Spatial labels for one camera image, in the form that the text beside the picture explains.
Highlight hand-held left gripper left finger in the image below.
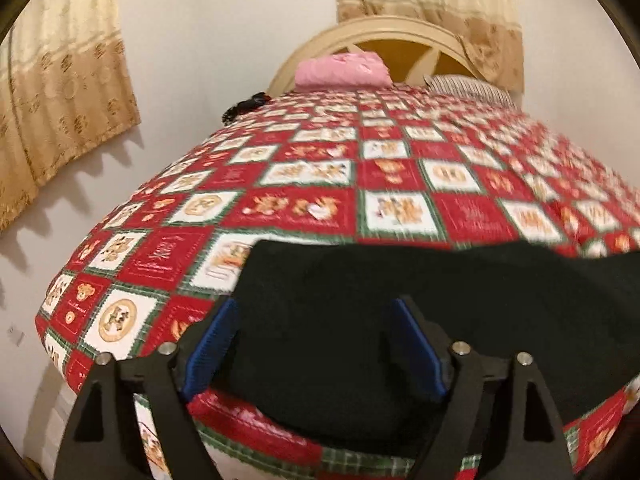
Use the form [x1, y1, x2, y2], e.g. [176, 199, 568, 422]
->
[54, 296, 241, 480]

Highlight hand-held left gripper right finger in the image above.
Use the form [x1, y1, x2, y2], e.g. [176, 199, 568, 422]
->
[387, 295, 576, 480]

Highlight black pants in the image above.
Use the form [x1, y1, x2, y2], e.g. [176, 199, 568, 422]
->
[210, 239, 640, 457]

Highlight red checkered printed bedspread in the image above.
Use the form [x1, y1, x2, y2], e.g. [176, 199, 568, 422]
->
[35, 85, 640, 480]

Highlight black hairbrush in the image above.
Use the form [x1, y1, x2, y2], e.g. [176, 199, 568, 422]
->
[221, 92, 268, 123]

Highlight striped pillow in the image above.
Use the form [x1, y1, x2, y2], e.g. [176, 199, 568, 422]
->
[424, 74, 521, 109]

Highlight pink pillow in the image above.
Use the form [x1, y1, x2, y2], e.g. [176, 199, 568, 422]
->
[294, 51, 391, 90]

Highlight beige patterned curtain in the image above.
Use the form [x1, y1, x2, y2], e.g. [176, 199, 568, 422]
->
[332, 0, 526, 96]
[0, 0, 142, 233]

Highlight cream arched headboard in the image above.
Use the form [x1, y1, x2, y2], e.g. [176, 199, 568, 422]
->
[267, 16, 501, 98]

